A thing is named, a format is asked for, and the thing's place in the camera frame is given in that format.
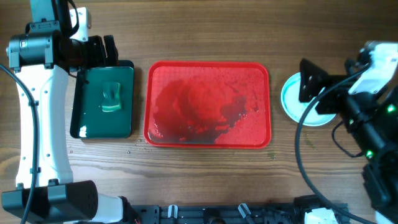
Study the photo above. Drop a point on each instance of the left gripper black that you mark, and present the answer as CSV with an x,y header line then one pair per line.
x,y
98,60

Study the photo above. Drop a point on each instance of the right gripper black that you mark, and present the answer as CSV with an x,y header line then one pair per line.
x,y
317,79

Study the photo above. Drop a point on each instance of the light blue plate top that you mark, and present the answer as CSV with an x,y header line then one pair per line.
x,y
289,98

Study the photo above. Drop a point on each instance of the green sponge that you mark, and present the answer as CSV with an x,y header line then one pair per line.
x,y
112,99

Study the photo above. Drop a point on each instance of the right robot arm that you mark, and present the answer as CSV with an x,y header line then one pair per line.
x,y
373,125

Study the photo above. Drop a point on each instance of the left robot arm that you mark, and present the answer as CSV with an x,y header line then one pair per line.
x,y
54,47

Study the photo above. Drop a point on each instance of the dark green tray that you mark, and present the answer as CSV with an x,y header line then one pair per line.
x,y
89,121

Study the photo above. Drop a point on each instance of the red plastic tray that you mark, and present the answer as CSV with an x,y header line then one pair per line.
x,y
201,104

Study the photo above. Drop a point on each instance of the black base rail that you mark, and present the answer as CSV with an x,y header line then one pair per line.
x,y
305,210

